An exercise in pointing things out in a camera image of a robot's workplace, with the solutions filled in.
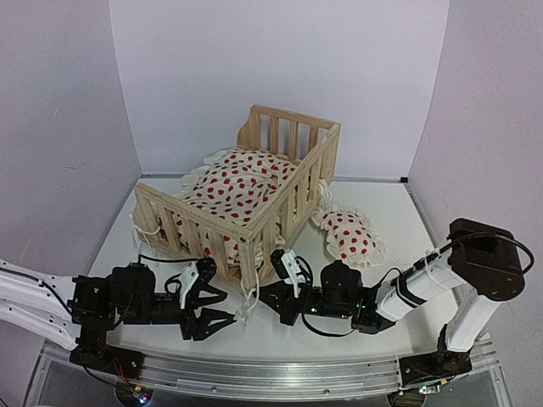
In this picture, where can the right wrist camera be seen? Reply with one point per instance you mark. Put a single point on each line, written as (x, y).
(290, 270)

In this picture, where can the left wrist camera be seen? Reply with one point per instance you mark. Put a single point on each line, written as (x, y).
(194, 278)

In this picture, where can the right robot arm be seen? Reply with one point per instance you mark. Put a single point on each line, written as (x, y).
(487, 260)

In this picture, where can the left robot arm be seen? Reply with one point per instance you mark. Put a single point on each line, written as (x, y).
(64, 308)

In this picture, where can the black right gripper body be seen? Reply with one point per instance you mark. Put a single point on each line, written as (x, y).
(322, 313)

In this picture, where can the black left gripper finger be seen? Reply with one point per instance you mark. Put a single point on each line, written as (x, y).
(210, 322)
(207, 295)

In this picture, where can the strawberry print small pillow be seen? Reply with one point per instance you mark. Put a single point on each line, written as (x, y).
(350, 236)

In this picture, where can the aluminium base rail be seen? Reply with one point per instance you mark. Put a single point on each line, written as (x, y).
(253, 362)

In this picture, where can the strawberry print ruffled mattress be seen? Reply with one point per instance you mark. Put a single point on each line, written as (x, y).
(235, 184)

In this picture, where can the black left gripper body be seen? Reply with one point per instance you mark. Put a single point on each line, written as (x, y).
(188, 324)

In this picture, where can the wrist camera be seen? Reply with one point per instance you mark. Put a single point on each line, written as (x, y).
(194, 278)
(290, 270)

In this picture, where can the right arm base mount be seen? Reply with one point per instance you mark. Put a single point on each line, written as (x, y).
(431, 368)

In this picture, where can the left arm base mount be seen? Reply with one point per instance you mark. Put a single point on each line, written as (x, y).
(94, 353)

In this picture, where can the wooden pet bed frame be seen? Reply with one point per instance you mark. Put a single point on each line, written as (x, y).
(242, 253)

